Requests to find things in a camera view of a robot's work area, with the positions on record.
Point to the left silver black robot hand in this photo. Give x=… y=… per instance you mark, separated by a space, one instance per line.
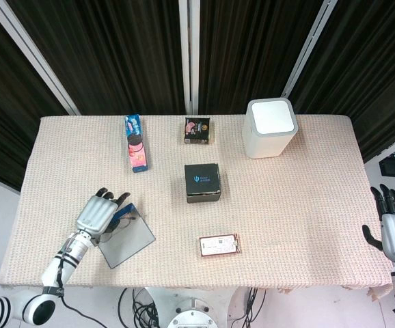
x=96 y=215

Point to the dark blue snack box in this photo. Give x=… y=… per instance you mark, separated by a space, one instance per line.
x=129 y=242

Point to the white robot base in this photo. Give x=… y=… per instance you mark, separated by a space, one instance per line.
x=190 y=300

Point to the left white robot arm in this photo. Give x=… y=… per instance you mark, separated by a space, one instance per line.
x=66 y=256

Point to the blue Oreo cookie package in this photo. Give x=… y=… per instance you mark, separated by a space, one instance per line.
x=136 y=147

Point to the black cardboard cube box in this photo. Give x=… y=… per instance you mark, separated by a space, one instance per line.
x=202 y=181

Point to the beige woven tablecloth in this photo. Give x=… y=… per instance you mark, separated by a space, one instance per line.
x=286 y=212

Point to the black luncheon meat tin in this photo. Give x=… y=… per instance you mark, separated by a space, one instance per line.
x=198 y=130

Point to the black pleated curtain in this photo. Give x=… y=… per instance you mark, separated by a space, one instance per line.
x=115 y=51

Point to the white lidded trash bin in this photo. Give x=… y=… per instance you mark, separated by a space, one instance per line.
x=269 y=136

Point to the silver aluminium frame post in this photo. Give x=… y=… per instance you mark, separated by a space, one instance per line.
x=307 y=48
x=35 y=51
x=189 y=51

